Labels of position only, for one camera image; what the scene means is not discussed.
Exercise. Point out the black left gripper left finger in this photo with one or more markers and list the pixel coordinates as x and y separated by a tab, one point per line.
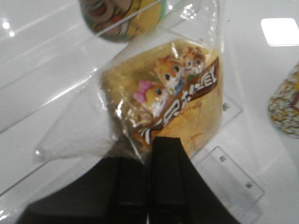
114	191

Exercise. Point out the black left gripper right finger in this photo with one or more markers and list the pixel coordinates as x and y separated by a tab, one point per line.
178	194

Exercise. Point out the floral patterned snack packet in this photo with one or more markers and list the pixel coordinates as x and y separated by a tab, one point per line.
283	105

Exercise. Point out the green cartoon snack canister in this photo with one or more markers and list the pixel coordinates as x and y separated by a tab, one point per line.
121	20

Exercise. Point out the packaged bread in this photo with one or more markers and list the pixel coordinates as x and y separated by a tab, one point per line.
168	82

